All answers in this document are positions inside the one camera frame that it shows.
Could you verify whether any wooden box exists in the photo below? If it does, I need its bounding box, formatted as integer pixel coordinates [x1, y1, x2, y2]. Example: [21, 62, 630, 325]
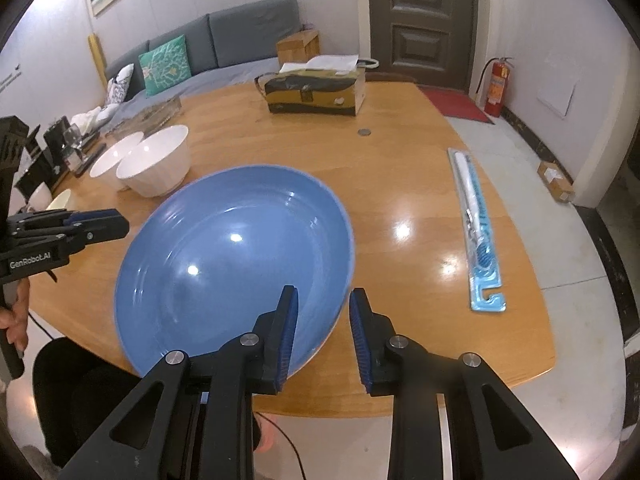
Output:
[276, 30, 321, 65]

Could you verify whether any white cloth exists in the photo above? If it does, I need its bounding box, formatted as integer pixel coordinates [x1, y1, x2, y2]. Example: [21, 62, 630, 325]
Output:
[70, 106, 112, 132]

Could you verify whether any dark brown door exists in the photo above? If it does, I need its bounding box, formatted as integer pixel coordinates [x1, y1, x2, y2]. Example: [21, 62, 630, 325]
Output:
[367, 0, 479, 94]

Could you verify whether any red fire extinguisher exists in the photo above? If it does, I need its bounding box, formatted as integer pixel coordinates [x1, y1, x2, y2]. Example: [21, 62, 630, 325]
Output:
[475, 56, 515, 118]

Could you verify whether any cardboard box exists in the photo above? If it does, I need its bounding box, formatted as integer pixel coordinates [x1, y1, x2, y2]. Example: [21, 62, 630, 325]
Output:
[536, 160, 576, 204]

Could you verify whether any red door mat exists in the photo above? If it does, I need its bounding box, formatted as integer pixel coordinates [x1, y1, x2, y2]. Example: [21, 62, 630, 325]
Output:
[417, 85, 496, 125]

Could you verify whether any small cream dish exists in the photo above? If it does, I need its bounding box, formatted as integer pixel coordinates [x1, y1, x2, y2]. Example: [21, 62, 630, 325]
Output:
[46, 189, 74, 212]

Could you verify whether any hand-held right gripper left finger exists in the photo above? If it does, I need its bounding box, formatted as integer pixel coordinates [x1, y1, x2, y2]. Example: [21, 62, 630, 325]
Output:
[59, 285, 300, 480]

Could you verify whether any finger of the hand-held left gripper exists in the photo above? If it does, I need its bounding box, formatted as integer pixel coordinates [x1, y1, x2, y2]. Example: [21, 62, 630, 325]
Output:
[7, 209, 102, 229]
[12, 208, 130, 261]

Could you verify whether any teal patterned cushion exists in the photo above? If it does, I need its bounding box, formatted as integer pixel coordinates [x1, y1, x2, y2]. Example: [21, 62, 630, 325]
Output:
[138, 35, 192, 97]

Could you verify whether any yellow wooden board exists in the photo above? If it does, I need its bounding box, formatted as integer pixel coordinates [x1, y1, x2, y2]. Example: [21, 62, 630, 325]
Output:
[87, 32, 109, 96]

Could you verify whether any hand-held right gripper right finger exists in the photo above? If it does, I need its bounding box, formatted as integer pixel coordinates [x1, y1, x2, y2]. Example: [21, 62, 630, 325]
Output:
[348, 287, 583, 480]

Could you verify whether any blue toothbrush pack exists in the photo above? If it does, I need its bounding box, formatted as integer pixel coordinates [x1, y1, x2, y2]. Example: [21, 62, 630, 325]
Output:
[446, 147, 507, 314]

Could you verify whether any white black patterned cushion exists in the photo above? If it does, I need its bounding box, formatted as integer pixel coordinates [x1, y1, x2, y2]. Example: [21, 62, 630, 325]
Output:
[105, 63, 136, 107]

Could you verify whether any yellow black tissue box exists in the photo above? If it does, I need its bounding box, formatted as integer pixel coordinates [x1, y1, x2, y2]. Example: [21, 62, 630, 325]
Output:
[254, 54, 367, 117]

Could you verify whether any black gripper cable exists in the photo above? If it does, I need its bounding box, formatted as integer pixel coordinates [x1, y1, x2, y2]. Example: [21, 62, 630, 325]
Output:
[27, 309, 58, 343]

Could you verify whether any large white bowl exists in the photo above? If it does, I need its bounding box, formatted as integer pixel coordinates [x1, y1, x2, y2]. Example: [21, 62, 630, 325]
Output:
[116, 125, 192, 198]
[89, 131, 146, 192]

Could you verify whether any grey sofa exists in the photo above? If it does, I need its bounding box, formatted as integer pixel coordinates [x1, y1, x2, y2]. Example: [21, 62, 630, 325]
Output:
[75, 0, 302, 126]

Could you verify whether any clear wine glass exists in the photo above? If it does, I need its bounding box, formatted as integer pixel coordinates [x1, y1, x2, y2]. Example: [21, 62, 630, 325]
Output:
[62, 125, 84, 155]

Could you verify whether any dark wooden tray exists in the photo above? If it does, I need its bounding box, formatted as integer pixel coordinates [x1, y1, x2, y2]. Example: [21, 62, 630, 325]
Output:
[74, 142, 109, 179]

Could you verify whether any white paper sheet on wall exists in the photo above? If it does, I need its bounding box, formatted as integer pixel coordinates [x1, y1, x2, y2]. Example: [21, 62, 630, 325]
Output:
[537, 50, 582, 120]

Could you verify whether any small white bowl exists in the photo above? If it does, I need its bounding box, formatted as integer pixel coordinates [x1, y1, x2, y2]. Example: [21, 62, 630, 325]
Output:
[22, 182, 55, 212]

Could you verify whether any person's left hand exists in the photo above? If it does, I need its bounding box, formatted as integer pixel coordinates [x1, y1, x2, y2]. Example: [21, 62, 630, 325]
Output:
[0, 278, 32, 358]

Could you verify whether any blue plate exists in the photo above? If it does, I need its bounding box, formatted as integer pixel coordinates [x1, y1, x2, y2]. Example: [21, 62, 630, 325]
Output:
[114, 164, 357, 379]

